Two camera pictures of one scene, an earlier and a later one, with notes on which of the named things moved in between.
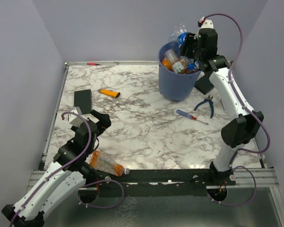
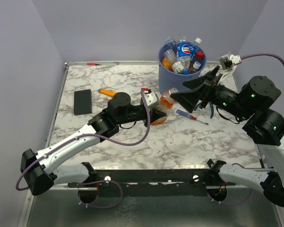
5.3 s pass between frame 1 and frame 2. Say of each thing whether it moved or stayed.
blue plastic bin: stayed
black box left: stayed
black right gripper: moved
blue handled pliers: stayed
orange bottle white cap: moved
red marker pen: stayed
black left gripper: moved
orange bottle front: stayed
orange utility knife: stayed
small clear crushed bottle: moved
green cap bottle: stayed
